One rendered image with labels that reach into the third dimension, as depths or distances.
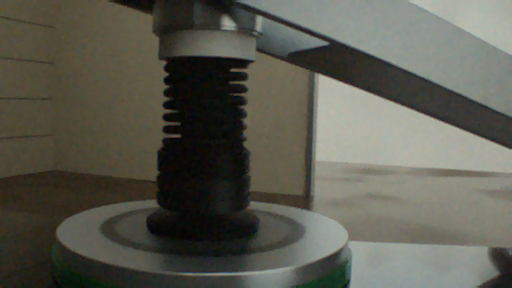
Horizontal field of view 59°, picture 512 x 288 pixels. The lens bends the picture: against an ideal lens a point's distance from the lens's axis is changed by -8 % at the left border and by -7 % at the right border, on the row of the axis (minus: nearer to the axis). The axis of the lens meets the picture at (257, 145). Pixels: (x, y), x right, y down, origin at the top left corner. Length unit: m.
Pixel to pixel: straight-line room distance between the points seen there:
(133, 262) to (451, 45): 0.27
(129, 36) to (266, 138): 2.22
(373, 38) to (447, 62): 0.07
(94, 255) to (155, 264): 0.04
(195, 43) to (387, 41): 0.13
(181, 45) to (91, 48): 6.42
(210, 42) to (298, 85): 5.04
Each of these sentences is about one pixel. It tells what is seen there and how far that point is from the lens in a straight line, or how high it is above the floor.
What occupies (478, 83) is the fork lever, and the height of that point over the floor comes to 0.99.
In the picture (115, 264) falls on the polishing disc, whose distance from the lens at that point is 0.28.
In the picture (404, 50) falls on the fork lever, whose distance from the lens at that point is 0.36.
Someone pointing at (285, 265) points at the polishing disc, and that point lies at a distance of 0.28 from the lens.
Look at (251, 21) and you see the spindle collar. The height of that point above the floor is 1.02.
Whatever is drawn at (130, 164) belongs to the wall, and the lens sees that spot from 6.34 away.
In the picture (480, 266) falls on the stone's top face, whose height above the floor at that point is 0.85.
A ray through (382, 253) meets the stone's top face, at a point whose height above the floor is 0.85.
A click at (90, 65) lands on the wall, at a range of 6.72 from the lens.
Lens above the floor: 0.97
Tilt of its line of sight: 5 degrees down
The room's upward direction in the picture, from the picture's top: 2 degrees clockwise
